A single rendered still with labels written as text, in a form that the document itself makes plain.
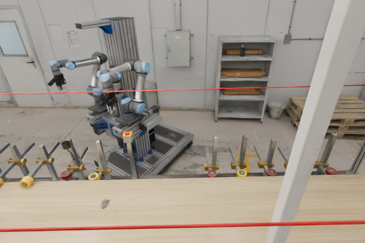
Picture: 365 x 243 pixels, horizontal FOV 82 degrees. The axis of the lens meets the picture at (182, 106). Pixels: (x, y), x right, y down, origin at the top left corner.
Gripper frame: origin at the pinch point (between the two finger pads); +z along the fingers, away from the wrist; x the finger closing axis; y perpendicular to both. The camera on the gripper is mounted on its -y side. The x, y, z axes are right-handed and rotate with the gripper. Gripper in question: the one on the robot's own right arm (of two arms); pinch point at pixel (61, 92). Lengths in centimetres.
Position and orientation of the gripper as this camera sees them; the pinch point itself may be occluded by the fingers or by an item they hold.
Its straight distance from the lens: 266.6
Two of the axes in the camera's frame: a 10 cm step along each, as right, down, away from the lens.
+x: -8.2, -2.5, 5.1
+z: 0.3, 8.8, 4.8
